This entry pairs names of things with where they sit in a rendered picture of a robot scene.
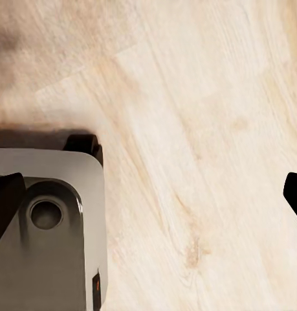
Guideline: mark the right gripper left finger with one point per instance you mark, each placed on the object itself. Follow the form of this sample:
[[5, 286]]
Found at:
[[12, 195]]

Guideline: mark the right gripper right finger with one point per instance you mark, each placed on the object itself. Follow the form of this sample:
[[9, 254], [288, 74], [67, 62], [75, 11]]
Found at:
[[290, 190]]

